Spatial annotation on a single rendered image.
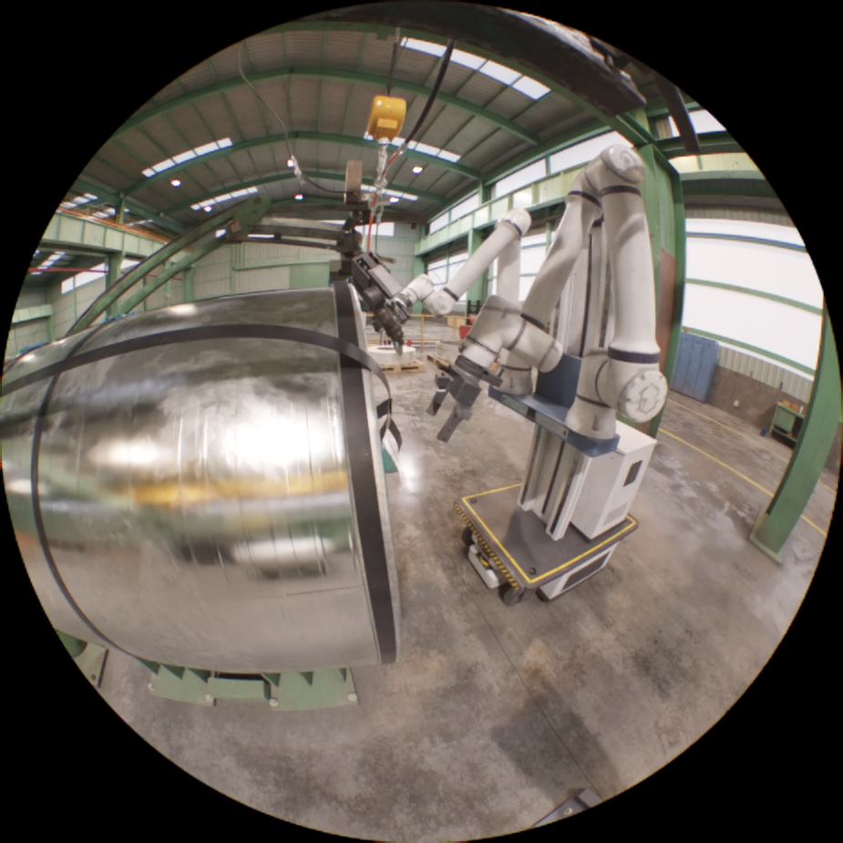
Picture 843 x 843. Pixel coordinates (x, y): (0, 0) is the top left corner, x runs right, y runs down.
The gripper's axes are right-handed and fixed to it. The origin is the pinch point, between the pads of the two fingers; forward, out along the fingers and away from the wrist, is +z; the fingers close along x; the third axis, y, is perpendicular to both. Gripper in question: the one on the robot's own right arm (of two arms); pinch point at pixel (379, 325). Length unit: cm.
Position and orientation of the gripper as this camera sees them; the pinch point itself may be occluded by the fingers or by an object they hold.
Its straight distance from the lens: 129.3
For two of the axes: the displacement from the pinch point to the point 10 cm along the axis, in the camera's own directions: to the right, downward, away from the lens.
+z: -6.3, 7.5, -1.9
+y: 2.4, -0.5, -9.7
